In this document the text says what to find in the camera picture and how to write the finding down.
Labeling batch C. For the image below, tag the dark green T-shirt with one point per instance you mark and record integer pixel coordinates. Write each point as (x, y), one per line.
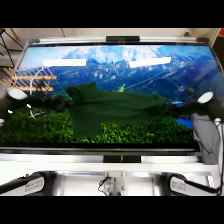
(113, 111)

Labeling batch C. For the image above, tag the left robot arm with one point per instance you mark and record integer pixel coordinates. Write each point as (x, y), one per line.
(29, 184)

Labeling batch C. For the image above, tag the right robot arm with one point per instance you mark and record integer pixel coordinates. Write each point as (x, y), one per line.
(213, 104)

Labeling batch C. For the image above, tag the grey garment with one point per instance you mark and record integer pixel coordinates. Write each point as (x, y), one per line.
(206, 140)

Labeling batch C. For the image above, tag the silver frame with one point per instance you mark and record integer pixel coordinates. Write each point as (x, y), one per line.
(83, 165)

